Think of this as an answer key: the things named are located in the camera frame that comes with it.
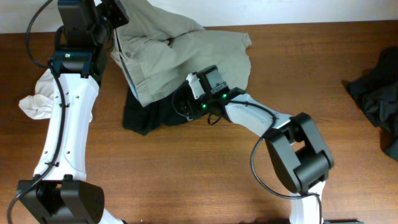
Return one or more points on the khaki beige shorts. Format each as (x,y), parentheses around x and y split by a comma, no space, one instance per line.
(157,49)

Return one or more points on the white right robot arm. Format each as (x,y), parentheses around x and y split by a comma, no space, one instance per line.
(299,155)

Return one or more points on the black garment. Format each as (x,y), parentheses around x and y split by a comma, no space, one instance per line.
(143,120)

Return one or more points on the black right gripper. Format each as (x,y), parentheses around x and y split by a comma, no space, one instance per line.
(182,101)

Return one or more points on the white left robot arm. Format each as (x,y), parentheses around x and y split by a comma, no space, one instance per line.
(58,191)

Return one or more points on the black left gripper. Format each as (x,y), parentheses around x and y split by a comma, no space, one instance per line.
(115,12)

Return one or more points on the white crumpled cloth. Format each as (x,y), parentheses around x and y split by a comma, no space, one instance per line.
(40,99)

